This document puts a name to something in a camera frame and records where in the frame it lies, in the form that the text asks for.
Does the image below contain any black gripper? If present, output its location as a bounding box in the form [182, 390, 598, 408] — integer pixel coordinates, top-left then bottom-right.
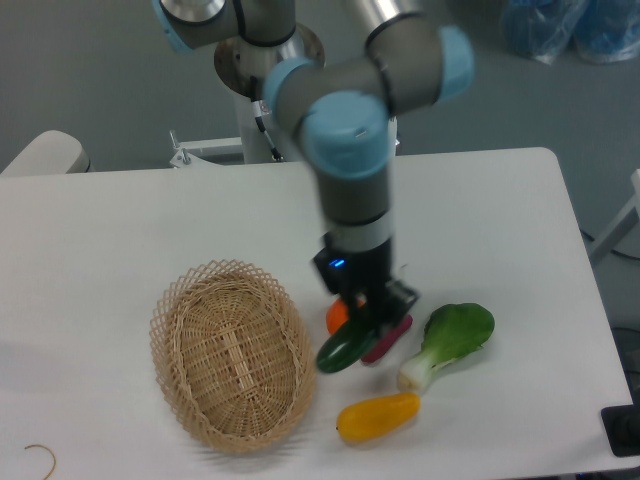
[313, 233, 418, 339]

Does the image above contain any green cucumber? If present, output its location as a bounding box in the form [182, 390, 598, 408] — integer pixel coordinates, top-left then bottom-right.
[316, 319, 379, 374]

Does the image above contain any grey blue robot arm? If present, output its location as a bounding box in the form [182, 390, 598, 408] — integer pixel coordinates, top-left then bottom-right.
[153, 1, 474, 338]

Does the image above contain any woven wicker basket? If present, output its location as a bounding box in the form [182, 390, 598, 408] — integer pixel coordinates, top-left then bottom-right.
[150, 260, 316, 454]

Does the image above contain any orange tangerine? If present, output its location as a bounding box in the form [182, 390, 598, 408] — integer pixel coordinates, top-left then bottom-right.
[325, 298, 350, 335]

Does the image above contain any purple sweet potato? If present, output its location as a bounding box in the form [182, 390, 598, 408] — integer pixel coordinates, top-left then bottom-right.
[361, 314, 413, 365]

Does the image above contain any green bok choy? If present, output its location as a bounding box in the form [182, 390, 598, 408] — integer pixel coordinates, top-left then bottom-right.
[397, 303, 495, 394]

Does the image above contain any yellow pepper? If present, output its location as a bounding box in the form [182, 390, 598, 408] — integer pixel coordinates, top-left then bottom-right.
[336, 392, 421, 443]

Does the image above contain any black device at table edge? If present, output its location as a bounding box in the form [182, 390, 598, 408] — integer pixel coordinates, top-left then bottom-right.
[601, 405, 639, 457]

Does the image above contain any blue plastic bag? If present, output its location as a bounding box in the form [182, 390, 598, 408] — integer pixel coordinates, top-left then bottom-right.
[500, 1, 639, 65]

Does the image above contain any white chair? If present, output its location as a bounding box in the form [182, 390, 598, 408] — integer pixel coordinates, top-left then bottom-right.
[1, 130, 94, 178]

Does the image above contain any tan rubber band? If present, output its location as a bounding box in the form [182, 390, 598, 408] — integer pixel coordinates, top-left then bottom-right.
[24, 444, 58, 476]

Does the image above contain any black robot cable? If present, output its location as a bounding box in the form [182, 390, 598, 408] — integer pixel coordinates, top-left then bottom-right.
[248, 74, 285, 162]

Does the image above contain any white frame at right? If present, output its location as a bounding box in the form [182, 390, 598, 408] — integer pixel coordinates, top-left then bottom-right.
[587, 170, 639, 266]

